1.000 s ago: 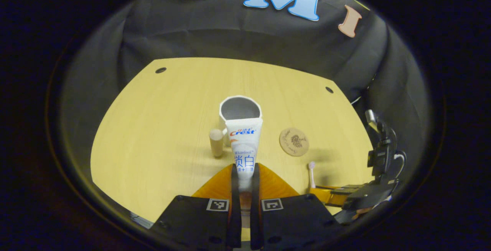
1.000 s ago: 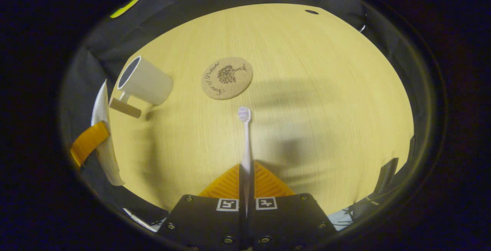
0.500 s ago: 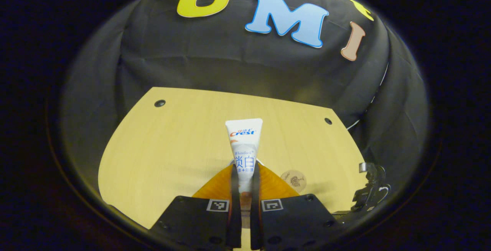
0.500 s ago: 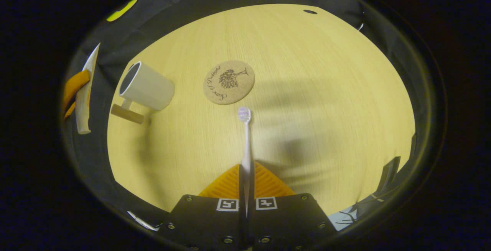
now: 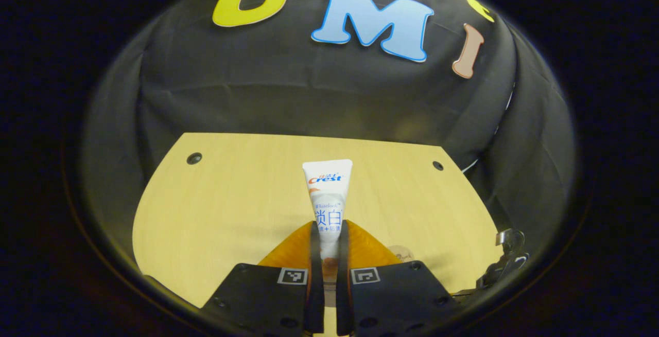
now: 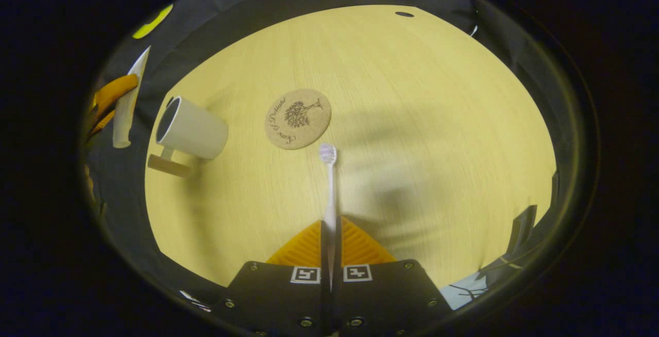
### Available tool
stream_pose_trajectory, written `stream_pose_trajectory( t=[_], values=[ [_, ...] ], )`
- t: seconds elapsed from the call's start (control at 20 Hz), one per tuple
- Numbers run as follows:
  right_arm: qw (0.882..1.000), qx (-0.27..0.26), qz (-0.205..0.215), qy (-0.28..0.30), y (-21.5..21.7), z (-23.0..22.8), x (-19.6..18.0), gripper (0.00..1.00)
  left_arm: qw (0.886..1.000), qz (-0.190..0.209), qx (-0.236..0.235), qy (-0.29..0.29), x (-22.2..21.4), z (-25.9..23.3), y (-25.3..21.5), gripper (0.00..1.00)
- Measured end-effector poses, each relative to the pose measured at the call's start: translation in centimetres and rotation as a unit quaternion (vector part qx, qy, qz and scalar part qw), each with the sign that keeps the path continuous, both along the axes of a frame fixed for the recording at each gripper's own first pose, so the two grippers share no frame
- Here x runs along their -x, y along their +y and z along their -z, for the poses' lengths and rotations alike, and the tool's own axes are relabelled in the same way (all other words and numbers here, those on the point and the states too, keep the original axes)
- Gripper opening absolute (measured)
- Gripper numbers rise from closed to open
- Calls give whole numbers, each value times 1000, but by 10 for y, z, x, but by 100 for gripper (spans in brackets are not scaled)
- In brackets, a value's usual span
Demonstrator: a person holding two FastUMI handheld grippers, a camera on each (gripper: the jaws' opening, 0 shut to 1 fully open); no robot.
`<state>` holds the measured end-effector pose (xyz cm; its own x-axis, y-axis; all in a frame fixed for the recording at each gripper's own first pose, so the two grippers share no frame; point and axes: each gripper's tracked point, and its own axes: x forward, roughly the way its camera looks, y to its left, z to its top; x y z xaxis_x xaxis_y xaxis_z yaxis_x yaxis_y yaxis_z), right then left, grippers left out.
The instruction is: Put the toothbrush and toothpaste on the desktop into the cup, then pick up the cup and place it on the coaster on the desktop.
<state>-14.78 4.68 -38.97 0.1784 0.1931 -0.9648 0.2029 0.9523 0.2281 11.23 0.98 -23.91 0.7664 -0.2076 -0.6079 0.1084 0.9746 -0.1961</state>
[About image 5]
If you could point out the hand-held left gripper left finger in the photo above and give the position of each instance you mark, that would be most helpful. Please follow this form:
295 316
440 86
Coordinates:
315 275

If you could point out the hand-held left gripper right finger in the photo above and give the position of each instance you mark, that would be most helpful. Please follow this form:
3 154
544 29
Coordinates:
344 275

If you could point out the white toothpaste tube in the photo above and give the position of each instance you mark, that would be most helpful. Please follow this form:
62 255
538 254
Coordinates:
328 193

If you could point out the wooden desktop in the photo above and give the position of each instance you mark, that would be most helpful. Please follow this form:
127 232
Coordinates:
226 208

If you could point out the black backdrop cloth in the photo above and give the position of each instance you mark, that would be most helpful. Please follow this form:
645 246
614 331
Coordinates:
288 90

